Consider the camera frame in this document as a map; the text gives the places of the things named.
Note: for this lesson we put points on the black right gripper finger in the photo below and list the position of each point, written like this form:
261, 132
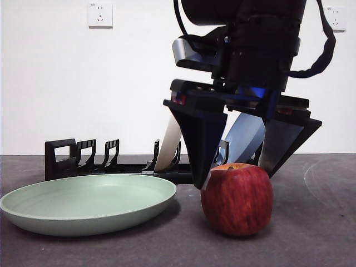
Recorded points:
283, 139
201, 139

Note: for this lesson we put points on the red apple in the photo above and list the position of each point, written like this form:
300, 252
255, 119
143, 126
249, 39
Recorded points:
236, 200

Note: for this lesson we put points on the green plate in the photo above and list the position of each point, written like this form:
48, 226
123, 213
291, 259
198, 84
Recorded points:
83, 205

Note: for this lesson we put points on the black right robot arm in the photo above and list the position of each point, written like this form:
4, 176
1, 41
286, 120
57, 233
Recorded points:
264, 16

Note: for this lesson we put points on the white plate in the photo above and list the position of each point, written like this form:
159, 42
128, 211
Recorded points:
169, 144

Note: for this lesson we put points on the blue plate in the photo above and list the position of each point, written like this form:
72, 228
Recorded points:
244, 139

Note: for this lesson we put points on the black plate rack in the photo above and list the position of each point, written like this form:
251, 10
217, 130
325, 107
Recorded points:
64, 164

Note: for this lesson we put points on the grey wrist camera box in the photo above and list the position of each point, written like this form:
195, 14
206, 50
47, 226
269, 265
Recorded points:
182, 51

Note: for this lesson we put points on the white wall socket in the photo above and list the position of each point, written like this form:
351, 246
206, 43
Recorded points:
100, 15
340, 19

